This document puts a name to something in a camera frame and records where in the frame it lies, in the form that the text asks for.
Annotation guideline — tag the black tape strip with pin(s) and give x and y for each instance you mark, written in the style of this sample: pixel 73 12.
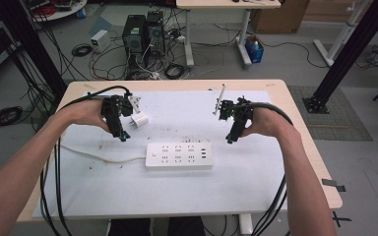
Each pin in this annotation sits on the black tape strip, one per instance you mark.
pixel 333 184

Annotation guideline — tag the person's right hand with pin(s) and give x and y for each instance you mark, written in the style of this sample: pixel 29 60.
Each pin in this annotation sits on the person's right hand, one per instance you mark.
pixel 269 123

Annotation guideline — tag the wooden desk with white legs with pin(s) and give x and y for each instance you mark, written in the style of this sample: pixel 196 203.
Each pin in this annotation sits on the wooden desk with white legs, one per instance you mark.
pixel 226 4

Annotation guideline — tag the black metal post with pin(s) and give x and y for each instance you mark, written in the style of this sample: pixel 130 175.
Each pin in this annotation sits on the black metal post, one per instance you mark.
pixel 351 49
pixel 32 42

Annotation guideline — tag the person's dark trousers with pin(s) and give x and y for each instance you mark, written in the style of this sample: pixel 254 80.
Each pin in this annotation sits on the person's dark trousers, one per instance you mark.
pixel 128 226

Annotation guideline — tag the brown cardboard box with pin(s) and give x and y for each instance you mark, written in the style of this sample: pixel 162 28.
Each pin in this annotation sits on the brown cardboard box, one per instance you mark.
pixel 280 16

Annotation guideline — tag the white table mat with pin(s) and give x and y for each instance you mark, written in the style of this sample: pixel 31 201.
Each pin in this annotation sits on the white table mat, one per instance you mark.
pixel 177 196

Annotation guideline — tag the person's left hand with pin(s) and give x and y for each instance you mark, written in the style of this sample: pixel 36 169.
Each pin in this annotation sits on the person's left hand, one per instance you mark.
pixel 82 113

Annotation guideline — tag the black computer tower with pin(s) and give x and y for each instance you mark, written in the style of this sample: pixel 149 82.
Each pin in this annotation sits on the black computer tower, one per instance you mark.
pixel 134 39
pixel 156 32

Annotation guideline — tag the white box device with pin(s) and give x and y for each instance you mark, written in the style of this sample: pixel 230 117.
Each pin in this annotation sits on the white box device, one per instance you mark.
pixel 100 40

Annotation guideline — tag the round white table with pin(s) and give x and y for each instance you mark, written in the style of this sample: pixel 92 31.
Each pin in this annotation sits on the round white table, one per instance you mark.
pixel 65 11

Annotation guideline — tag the blue box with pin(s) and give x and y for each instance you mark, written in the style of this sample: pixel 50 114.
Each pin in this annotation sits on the blue box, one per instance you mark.
pixel 254 52

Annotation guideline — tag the white charger plug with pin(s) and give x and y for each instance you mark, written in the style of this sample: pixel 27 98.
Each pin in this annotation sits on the white charger plug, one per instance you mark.
pixel 140 119

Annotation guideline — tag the black tape cross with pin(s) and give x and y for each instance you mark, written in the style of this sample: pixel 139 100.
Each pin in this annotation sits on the black tape cross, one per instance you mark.
pixel 340 219

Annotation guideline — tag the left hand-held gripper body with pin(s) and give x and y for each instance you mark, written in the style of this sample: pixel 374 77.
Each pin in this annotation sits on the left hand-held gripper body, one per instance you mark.
pixel 116 103

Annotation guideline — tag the light blue sheet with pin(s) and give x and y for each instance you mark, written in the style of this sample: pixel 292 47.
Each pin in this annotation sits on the light blue sheet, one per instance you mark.
pixel 100 24

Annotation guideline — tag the white table leg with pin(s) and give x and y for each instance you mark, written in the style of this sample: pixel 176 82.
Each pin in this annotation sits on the white table leg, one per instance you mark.
pixel 245 224

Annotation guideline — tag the white metal stand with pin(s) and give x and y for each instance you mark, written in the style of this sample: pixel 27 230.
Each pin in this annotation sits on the white metal stand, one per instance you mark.
pixel 339 37

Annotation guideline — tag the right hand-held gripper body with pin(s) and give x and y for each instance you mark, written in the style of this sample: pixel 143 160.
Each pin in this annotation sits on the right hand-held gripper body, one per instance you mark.
pixel 238 109

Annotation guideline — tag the grey floor mat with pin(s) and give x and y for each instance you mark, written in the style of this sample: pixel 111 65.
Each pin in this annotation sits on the grey floor mat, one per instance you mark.
pixel 334 114

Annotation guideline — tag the small white floor power strip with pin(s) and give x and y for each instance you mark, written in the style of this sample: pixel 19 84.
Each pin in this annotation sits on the small white floor power strip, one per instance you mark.
pixel 155 75

